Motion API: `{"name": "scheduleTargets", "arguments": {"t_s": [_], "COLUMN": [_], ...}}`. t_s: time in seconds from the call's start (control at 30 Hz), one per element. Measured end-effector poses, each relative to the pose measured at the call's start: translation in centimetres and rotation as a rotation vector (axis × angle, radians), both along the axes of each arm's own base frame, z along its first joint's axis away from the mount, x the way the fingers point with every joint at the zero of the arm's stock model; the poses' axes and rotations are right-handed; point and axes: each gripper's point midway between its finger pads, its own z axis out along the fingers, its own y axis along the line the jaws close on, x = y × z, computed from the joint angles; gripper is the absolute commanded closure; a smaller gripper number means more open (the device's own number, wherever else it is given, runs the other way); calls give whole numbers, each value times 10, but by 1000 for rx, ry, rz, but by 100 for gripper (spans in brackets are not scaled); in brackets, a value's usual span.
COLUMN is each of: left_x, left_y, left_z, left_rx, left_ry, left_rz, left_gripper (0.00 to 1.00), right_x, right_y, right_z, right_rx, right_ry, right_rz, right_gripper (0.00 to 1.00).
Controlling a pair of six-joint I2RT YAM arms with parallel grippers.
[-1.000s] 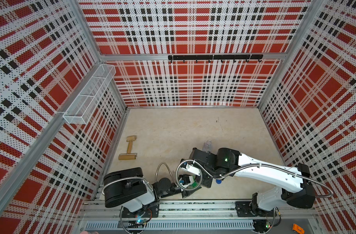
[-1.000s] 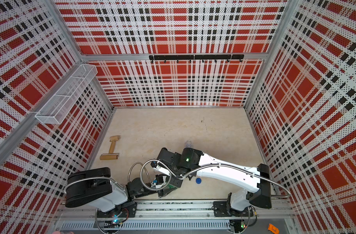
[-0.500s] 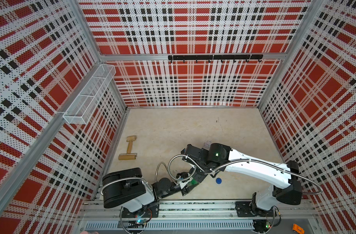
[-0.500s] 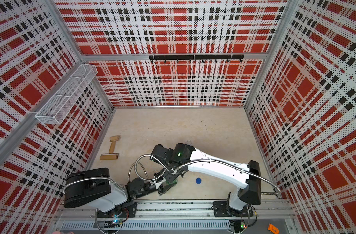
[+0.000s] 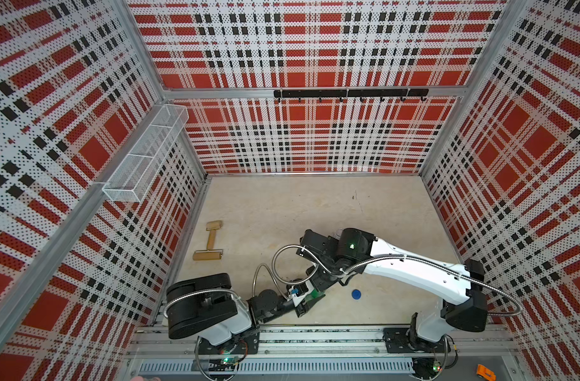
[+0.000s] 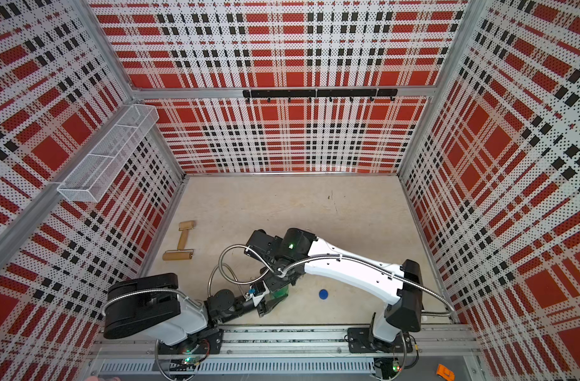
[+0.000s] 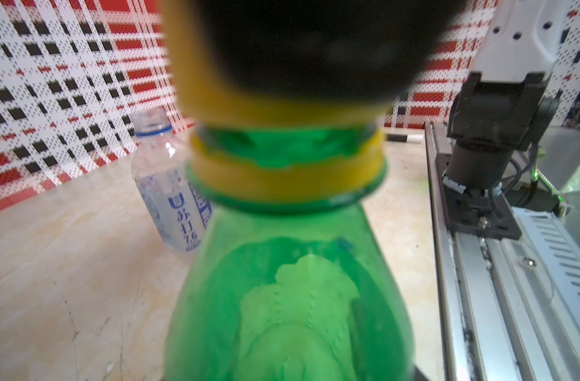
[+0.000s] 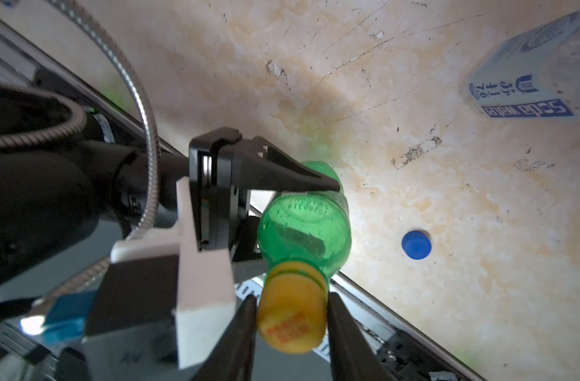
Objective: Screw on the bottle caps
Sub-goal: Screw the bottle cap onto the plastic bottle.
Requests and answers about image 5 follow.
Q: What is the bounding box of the green plastic soda bottle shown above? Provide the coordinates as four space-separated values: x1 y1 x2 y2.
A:
304 291 325 305

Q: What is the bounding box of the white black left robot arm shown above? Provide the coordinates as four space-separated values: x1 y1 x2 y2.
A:
164 273 325 345

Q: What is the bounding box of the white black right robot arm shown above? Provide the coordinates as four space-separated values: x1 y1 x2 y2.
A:
296 228 488 347

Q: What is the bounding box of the wooden double roller tool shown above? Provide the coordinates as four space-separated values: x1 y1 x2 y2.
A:
193 220 223 261

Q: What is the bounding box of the orange tool on floor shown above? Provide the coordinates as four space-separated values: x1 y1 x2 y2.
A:
476 364 497 381

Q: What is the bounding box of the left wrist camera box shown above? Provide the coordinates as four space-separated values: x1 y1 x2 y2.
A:
288 281 315 307

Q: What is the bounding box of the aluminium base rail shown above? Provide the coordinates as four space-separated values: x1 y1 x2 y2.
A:
122 325 527 380

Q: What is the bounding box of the white wire mesh shelf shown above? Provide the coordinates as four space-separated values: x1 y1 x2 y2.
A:
103 104 188 203

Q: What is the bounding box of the black wall hook rail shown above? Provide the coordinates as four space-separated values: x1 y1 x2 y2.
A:
274 88 430 100

